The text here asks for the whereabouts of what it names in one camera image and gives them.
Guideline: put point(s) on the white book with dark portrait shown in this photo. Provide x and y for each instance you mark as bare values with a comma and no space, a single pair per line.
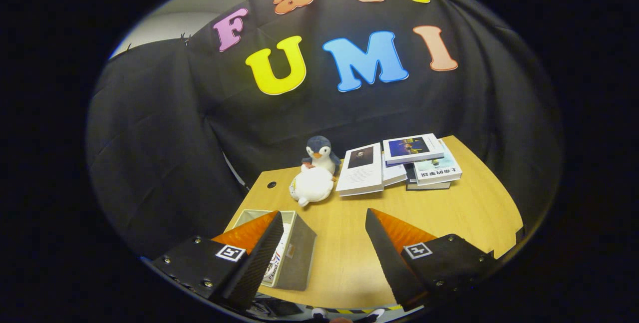
359,173

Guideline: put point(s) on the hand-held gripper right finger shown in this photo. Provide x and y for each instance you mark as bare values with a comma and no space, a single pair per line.
392,263

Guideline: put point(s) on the book with blue picture cover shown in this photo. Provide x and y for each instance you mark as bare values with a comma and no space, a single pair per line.
412,147

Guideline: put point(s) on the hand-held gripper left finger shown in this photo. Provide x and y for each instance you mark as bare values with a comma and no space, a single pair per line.
249,263

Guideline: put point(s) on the grey fabric storage box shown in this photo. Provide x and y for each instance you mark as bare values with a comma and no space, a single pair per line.
299,258

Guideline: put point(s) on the grey penguin plush toy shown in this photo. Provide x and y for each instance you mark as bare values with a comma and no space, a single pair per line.
319,151

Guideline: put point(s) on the book with pale green cover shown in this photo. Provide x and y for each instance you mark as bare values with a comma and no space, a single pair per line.
439,170

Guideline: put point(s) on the white round plush toy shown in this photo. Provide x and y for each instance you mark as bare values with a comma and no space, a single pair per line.
312,185

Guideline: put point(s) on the plain white book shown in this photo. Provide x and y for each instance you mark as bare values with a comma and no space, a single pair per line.
394,173

